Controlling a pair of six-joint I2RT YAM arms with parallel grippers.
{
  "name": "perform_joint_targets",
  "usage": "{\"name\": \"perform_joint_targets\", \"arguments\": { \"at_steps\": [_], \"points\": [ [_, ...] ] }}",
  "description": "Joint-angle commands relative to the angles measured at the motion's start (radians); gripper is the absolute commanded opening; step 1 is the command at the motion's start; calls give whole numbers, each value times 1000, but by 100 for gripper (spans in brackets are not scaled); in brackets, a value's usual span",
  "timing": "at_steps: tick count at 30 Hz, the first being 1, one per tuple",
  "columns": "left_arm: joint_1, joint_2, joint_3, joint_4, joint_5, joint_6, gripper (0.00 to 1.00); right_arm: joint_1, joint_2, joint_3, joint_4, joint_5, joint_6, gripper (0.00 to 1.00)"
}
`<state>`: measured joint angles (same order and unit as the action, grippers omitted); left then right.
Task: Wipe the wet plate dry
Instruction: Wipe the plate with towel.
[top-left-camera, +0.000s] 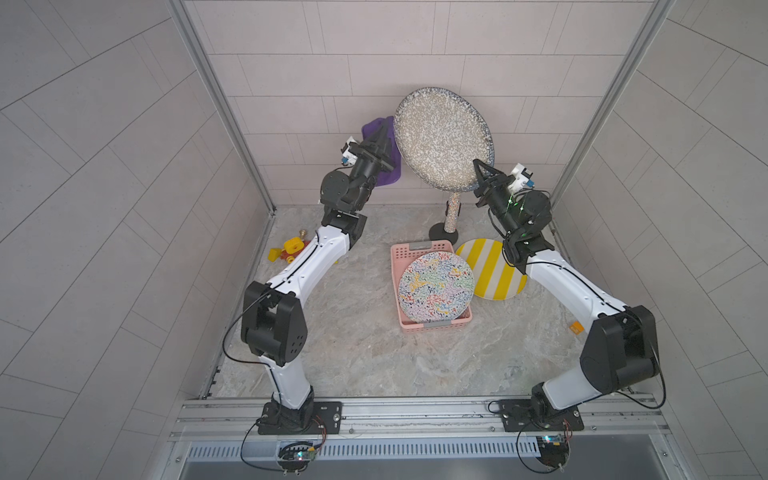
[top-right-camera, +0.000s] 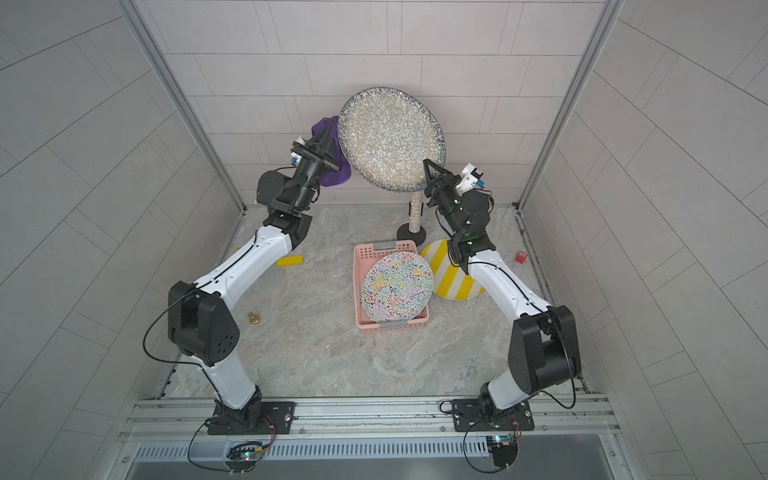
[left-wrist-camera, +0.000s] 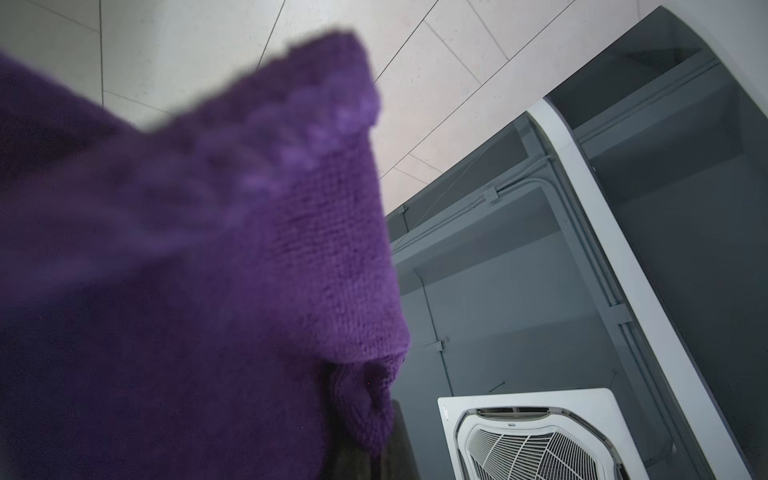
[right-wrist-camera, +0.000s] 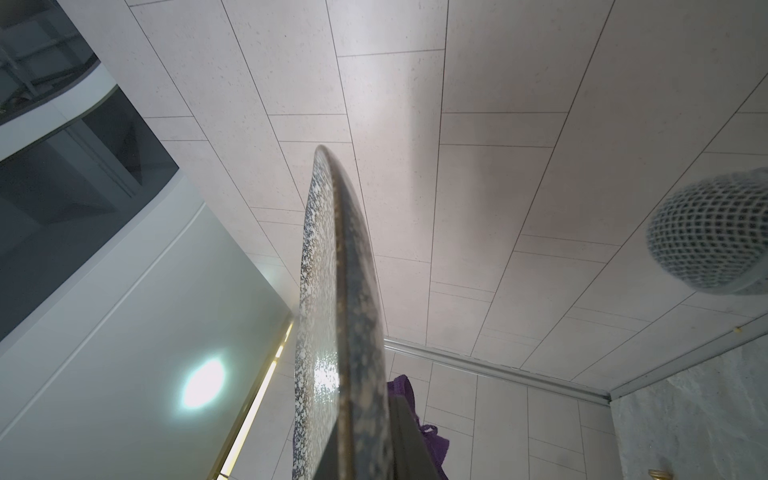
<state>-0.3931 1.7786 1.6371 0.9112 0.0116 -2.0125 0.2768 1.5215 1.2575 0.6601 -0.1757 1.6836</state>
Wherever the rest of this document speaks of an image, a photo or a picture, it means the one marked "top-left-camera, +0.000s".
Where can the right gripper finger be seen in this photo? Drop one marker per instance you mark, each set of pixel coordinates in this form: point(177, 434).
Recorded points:
point(481, 172)
point(496, 176)

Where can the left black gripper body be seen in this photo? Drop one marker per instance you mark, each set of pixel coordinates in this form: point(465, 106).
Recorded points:
point(370, 155)

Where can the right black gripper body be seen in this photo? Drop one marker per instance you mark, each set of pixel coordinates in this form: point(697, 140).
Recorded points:
point(495, 196)

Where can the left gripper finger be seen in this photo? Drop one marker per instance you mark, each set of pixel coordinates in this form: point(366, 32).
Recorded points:
point(367, 151)
point(378, 135)

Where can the grey speckled plate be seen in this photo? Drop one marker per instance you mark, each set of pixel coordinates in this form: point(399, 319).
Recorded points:
point(440, 135)

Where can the yellow white striped plate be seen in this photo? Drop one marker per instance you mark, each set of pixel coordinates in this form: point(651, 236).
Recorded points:
point(494, 278)

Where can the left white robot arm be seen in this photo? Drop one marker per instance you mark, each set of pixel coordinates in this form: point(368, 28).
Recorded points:
point(272, 323)

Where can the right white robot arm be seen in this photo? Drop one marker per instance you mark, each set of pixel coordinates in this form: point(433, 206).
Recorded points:
point(621, 347)

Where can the sprinkle-filled microphone on stand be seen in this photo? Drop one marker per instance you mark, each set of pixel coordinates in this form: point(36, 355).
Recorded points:
point(447, 230)

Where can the pink plastic dish rack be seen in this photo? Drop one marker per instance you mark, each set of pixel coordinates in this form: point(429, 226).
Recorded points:
point(402, 255)

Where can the yellow red toy car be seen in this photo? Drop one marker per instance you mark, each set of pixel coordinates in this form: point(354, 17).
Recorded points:
point(289, 251)

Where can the small orange block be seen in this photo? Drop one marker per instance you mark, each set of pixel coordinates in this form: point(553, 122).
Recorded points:
point(576, 327)

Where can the right circuit board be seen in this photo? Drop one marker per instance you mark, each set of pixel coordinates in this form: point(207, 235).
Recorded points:
point(554, 452)

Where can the circuit board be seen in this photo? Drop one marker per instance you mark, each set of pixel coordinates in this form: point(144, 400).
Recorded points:
point(295, 457)
point(554, 452)

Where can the left circuit board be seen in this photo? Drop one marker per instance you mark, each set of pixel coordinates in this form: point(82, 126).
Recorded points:
point(295, 457)

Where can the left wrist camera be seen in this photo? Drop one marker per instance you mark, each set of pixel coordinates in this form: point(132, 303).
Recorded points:
point(350, 152)

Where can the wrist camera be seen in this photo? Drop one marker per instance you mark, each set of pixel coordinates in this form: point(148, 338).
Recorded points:
point(520, 179)
point(350, 152)

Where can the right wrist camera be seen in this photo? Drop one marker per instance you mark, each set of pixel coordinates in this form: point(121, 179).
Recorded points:
point(520, 179)

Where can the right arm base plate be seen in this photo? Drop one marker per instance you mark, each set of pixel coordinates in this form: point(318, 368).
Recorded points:
point(523, 415)

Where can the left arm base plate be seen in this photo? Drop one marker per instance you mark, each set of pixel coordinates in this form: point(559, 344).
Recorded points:
point(315, 417)

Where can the aluminium front rail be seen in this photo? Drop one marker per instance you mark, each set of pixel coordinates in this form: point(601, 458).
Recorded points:
point(419, 417)

